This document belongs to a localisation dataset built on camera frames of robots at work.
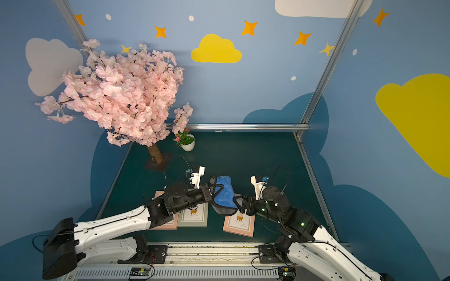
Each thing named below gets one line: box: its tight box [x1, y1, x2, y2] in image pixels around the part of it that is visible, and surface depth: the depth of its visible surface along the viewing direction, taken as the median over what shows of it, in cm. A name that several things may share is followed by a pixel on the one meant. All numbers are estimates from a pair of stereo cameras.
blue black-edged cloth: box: [210, 175, 238, 217], surface depth 68 cm
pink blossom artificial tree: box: [35, 38, 194, 173], surface depth 67 cm
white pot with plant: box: [172, 128, 196, 152], surface depth 106 cm
